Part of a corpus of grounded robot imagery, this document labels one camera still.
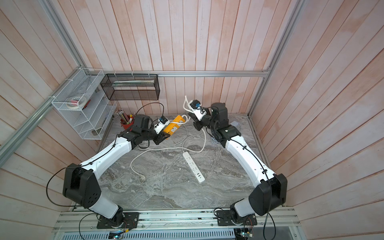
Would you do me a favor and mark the yellow power strip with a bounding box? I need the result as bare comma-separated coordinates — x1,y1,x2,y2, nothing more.
163,115,186,136

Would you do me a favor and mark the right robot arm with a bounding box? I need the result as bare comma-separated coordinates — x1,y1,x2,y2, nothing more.
189,100,288,220

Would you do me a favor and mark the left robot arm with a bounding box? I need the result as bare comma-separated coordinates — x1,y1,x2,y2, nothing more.
63,115,170,224

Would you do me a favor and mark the grey power strip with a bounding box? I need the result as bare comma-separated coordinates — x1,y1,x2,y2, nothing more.
231,121,240,128

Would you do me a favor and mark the white power strip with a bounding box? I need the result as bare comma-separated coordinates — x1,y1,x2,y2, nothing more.
183,152,205,184

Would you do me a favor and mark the red metal pencil cup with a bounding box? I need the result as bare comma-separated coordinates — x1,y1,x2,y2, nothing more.
120,115,134,130

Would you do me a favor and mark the pencils and pens bundle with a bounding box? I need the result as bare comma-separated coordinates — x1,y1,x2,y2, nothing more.
116,109,134,125

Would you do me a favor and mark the tape roll on shelf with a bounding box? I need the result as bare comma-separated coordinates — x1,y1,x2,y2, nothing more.
66,96,87,110

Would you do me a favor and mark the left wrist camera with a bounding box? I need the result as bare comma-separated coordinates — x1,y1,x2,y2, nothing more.
154,116,169,134

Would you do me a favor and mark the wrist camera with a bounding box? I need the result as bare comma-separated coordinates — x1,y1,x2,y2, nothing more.
154,116,169,134
189,100,207,121

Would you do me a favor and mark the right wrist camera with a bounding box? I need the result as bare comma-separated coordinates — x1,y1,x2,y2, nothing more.
189,100,207,121

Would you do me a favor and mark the black mesh wall basket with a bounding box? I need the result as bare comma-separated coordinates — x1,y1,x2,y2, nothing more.
101,73,160,101

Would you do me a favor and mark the white wire mesh shelf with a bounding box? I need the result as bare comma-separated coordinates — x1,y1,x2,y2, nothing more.
52,68,117,140

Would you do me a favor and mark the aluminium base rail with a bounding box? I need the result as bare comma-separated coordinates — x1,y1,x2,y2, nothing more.
53,207,306,240

